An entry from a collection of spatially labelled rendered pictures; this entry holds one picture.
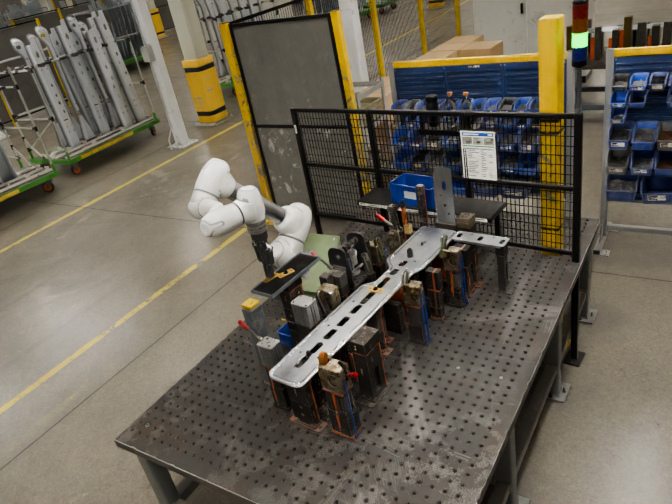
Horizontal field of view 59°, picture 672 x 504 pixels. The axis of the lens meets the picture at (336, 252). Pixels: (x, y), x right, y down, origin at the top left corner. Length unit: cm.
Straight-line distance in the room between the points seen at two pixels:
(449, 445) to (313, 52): 358
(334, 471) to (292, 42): 374
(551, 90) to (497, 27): 641
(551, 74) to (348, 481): 213
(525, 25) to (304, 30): 493
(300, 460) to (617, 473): 161
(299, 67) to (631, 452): 377
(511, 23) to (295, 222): 672
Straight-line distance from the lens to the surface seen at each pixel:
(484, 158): 346
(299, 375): 246
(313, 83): 526
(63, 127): 1022
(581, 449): 346
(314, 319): 272
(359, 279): 305
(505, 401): 266
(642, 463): 344
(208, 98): 1049
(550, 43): 319
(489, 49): 738
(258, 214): 255
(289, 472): 255
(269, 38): 542
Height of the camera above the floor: 255
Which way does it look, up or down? 28 degrees down
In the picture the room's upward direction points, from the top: 12 degrees counter-clockwise
